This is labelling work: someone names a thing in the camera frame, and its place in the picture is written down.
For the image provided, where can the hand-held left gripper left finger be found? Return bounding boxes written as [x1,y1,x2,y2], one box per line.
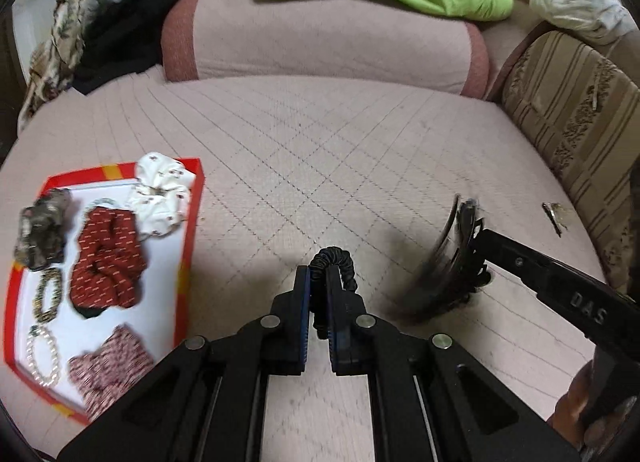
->
[57,264,311,462]

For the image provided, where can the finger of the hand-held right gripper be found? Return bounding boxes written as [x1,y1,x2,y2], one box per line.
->
[469,228,552,299]

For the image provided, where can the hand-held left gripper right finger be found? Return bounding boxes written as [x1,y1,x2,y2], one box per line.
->
[325,264,583,462]

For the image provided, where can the black spiral hair tie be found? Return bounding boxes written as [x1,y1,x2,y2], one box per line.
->
[308,246,357,337]

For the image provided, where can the red and white tray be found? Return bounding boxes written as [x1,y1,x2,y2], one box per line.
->
[4,157,205,427]

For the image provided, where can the red patterned scrunchie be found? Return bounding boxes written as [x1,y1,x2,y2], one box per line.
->
[70,208,148,310]

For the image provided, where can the light beaded bracelet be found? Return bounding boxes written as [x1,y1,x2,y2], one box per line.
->
[82,197,123,223]

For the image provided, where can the green gold beaded bracelet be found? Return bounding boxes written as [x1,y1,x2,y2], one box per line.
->
[32,269,64,323]

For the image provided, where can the person's right hand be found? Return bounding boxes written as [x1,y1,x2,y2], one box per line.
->
[547,359,640,450]

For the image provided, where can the gold hair clip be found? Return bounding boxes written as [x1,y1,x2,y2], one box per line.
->
[542,202,571,233]

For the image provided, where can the striped sofa cushion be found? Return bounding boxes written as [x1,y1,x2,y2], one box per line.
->
[500,30,640,293]

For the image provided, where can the white floral scrunchie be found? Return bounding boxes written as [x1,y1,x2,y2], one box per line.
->
[125,153,193,241]

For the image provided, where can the pink patterned scrunchie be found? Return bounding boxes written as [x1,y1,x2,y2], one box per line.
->
[67,324,156,420]

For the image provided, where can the white cloth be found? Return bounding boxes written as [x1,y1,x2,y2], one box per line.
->
[529,0,636,45]

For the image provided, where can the camouflage scrunchie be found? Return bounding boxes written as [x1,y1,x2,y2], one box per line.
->
[19,189,72,271]

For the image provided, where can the pink bolster pillow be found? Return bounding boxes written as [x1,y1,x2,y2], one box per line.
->
[161,0,488,98]

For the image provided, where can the black cloth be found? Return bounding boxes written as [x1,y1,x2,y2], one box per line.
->
[72,0,226,95]

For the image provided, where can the floral cloth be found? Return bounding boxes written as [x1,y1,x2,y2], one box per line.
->
[17,0,91,130]

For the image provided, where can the pearl bracelet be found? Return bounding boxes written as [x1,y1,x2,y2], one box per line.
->
[25,326,62,389]

